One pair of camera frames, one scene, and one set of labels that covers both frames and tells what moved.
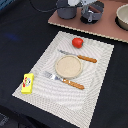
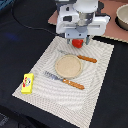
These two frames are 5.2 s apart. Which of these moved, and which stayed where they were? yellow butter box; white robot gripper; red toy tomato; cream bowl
Moved: white robot gripper
Stayed: cream bowl; red toy tomato; yellow butter box
